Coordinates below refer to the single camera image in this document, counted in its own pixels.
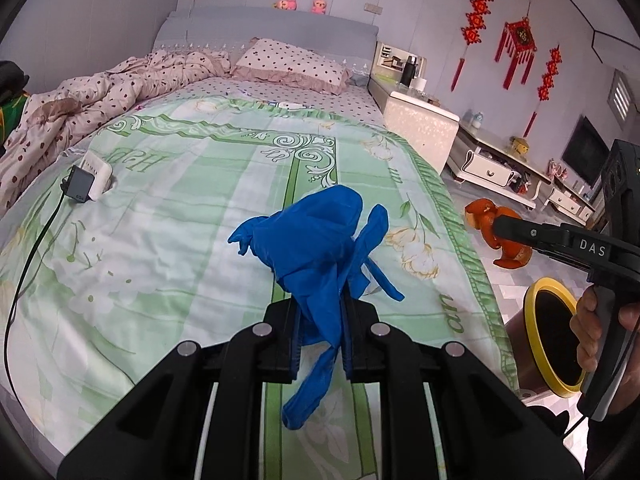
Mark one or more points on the dark grey charger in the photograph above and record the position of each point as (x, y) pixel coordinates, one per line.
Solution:
(80, 184)

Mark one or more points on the orange plastic toy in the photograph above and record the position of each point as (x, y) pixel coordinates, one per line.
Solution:
(482, 216)

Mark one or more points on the black folded cloth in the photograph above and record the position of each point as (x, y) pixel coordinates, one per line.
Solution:
(10, 77)

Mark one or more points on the black television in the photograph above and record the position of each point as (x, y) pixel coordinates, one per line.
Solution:
(585, 152)

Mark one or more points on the grey headboard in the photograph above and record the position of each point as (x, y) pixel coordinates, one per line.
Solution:
(260, 22)

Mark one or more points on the green floral bedsheet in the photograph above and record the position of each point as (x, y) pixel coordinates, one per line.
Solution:
(175, 260)

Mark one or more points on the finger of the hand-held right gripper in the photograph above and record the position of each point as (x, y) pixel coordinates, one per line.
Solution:
(520, 232)

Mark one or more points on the wall outlet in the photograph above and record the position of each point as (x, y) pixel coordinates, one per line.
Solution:
(373, 8)

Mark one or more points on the person's right forearm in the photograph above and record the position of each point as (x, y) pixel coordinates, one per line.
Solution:
(620, 440)

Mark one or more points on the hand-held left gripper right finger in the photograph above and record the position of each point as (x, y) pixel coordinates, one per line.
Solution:
(361, 347)

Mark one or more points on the white small box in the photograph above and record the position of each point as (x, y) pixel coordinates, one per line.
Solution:
(100, 167)

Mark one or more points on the pink polka dot quilt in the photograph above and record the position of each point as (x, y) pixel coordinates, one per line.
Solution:
(100, 95)

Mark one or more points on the green folded blanket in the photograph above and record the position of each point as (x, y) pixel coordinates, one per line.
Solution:
(10, 120)

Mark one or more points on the person's right hand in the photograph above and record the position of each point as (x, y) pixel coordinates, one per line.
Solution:
(585, 335)

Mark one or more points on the pink doll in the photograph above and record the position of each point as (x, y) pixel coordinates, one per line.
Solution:
(319, 6)
(286, 5)

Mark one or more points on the white tv cabinet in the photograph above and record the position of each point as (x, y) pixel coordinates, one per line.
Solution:
(490, 170)

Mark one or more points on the brown bin yellow rim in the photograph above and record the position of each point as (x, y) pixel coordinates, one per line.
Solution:
(550, 330)

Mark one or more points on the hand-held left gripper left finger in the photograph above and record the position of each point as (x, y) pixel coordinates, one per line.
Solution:
(280, 347)

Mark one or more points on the black thermos bottle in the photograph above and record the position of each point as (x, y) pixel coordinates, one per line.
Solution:
(408, 71)

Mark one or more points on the white nightstand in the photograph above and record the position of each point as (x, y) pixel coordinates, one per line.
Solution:
(415, 125)

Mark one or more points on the yellow toy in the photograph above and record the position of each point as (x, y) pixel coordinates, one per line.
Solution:
(520, 146)

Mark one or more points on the pink polka dot pillow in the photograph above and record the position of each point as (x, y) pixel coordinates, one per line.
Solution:
(290, 65)

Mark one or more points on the red knot ornament with tassels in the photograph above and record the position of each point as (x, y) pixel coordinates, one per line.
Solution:
(520, 40)

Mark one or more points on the white wall vent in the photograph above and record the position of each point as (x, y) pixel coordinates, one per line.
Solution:
(620, 95)

